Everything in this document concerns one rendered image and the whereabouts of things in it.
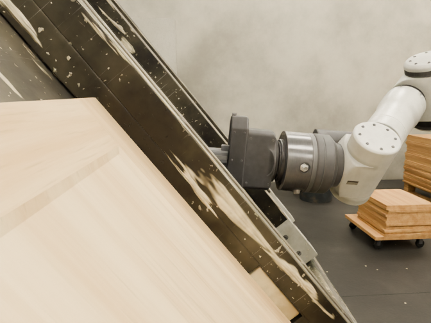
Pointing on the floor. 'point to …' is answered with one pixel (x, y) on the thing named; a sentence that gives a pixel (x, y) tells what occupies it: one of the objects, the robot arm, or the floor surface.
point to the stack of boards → (417, 165)
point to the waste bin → (316, 197)
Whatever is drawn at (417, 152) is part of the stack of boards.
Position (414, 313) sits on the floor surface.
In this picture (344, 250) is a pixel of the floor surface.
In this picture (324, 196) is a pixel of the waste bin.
